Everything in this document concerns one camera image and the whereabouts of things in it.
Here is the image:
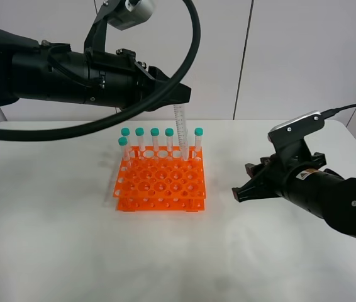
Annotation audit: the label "front left racked test tube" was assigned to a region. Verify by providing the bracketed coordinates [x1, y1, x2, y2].
[118, 137, 131, 167]

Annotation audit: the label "black camera cable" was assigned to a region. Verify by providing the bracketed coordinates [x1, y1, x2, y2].
[321, 101, 356, 119]
[0, 0, 202, 143]

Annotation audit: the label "green capped clear test tube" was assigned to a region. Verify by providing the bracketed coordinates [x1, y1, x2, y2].
[174, 104, 189, 161]

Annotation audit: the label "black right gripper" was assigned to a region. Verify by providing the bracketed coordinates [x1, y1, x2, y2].
[231, 138, 326, 202]

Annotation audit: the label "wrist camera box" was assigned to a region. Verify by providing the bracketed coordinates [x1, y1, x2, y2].
[84, 0, 155, 53]
[268, 111, 325, 153]

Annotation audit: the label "row tube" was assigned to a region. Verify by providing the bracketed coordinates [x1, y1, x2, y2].
[150, 128, 160, 152]
[121, 127, 132, 151]
[165, 128, 174, 152]
[194, 128, 204, 152]
[135, 127, 146, 152]

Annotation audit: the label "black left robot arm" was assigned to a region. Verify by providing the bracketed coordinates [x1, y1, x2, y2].
[0, 21, 169, 109]

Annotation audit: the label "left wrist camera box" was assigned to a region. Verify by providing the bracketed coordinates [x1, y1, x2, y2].
[84, 0, 155, 53]

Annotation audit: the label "orange test tube rack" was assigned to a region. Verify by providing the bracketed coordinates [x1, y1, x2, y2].
[113, 146, 206, 212]

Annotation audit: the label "black left camera cable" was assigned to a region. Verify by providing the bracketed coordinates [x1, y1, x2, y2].
[0, 0, 202, 143]

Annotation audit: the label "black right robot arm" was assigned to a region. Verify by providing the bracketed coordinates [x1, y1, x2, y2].
[232, 140, 356, 238]

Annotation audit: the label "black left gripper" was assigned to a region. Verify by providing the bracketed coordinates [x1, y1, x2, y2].
[83, 48, 192, 110]

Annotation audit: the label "black right camera cable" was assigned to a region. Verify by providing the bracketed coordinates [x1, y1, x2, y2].
[321, 101, 356, 119]

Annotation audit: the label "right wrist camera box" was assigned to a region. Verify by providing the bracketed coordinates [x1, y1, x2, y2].
[268, 111, 325, 153]

